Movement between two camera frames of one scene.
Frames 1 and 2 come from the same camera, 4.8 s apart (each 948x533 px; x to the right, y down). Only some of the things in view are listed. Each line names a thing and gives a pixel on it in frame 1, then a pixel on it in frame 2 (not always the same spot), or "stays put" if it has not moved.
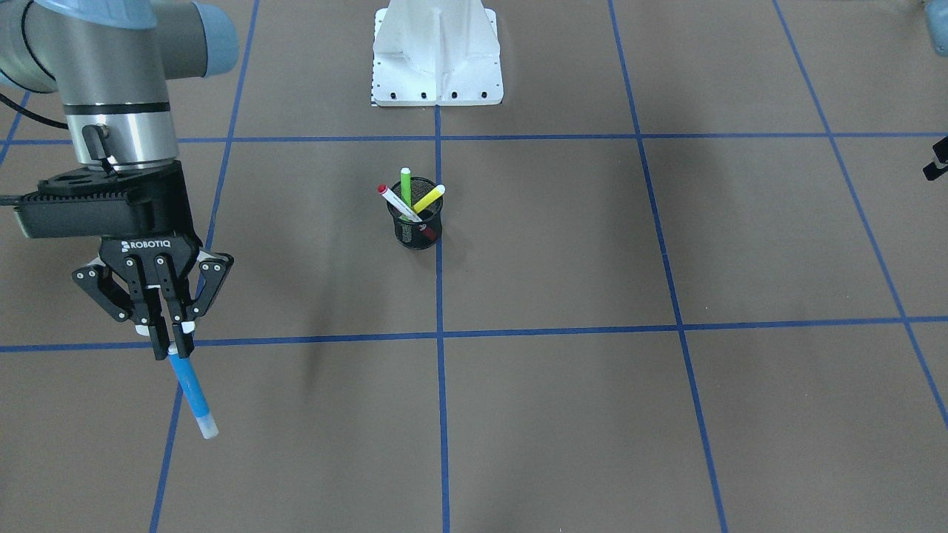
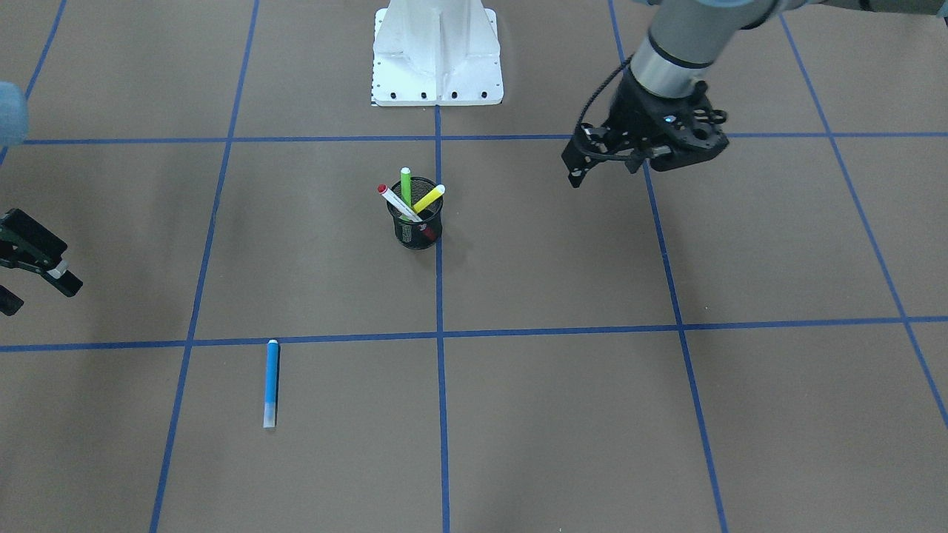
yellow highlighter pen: (437, 192) stays put
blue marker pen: (189, 381) → (271, 385)
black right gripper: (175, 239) → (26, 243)
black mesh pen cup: (413, 234) stays put
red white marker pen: (400, 205) stays put
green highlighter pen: (406, 188) stays put
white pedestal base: (436, 53) stays put
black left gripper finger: (940, 164) → (583, 151)
